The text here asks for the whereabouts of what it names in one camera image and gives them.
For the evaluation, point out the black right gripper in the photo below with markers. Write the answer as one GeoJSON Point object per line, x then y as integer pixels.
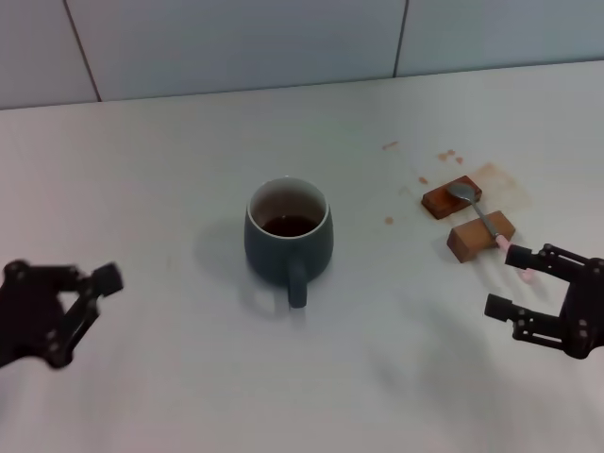
{"type": "Point", "coordinates": [585, 307]}

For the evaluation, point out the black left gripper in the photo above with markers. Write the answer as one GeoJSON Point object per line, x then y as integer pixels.
{"type": "Point", "coordinates": [26, 311]}

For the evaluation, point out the grey ceramic cup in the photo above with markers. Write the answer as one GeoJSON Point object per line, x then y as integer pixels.
{"type": "Point", "coordinates": [283, 250]}

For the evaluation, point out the light wooden notched block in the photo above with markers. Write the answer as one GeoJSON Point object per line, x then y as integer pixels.
{"type": "Point", "coordinates": [472, 238]}

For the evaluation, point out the dark reddish wooden block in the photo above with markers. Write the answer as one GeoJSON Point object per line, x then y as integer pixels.
{"type": "Point", "coordinates": [441, 203]}

